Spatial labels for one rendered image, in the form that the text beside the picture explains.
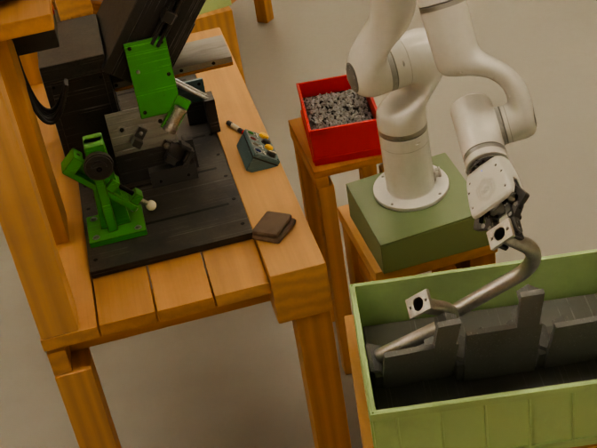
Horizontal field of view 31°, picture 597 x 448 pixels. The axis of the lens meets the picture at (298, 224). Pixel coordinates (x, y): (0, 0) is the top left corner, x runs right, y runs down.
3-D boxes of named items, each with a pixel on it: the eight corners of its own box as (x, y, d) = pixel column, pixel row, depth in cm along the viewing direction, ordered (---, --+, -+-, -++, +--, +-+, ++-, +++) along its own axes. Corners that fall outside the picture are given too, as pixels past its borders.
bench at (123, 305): (258, 234, 435) (220, 32, 385) (362, 512, 313) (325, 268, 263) (86, 276, 427) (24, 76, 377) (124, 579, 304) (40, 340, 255)
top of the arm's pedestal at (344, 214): (449, 188, 297) (449, 176, 294) (498, 252, 271) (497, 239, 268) (338, 219, 292) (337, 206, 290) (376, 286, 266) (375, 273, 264)
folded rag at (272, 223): (269, 218, 281) (267, 208, 279) (297, 222, 277) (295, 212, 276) (251, 239, 274) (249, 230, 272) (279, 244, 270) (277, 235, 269)
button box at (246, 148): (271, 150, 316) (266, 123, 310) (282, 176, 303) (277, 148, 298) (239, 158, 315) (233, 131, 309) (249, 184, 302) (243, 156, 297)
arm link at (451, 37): (498, -19, 211) (537, 129, 218) (418, 6, 214) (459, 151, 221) (502, -16, 203) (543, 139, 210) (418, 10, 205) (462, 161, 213)
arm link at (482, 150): (453, 162, 212) (456, 174, 210) (486, 137, 207) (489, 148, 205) (481, 175, 217) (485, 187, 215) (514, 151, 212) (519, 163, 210)
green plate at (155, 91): (179, 104, 307) (162, 31, 300) (182, 110, 299) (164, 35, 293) (139, 113, 306) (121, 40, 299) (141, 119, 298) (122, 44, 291)
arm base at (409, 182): (439, 158, 281) (432, 98, 269) (457, 202, 266) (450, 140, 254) (367, 174, 281) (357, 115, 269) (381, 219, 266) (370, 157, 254)
